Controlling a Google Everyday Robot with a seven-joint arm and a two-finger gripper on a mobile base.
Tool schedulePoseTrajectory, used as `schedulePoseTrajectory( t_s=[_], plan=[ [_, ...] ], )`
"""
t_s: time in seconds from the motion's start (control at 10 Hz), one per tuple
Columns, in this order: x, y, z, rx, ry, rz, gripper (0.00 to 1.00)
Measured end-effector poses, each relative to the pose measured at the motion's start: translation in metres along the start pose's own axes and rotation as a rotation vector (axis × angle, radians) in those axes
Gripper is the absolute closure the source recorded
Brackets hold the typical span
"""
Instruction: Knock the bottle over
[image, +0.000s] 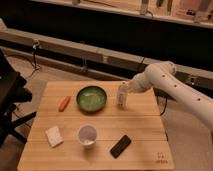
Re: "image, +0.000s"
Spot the white plastic bottle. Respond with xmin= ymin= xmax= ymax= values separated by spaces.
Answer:
xmin=117 ymin=81 xmax=128 ymax=108

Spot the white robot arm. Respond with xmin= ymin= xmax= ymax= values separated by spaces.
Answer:
xmin=128 ymin=61 xmax=213 ymax=132

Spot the green bowl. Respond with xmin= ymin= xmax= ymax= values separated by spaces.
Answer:
xmin=76 ymin=86 xmax=107 ymax=112

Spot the orange carrot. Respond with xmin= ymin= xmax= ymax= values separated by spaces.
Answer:
xmin=58 ymin=96 xmax=71 ymax=112

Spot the white paper cup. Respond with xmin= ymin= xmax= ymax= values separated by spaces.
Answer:
xmin=77 ymin=125 xmax=97 ymax=149

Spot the black rectangular remote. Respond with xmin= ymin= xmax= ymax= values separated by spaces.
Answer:
xmin=110 ymin=135 xmax=131 ymax=158

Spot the white sponge block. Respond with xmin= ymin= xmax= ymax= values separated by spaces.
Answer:
xmin=45 ymin=126 xmax=63 ymax=148

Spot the black chair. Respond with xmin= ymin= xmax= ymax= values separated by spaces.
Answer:
xmin=0 ymin=49 xmax=36 ymax=147

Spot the grey metal rail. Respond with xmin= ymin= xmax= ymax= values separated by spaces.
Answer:
xmin=0 ymin=28 xmax=213 ymax=90

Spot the black cable on floor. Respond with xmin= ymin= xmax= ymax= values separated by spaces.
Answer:
xmin=25 ymin=40 xmax=42 ymax=80

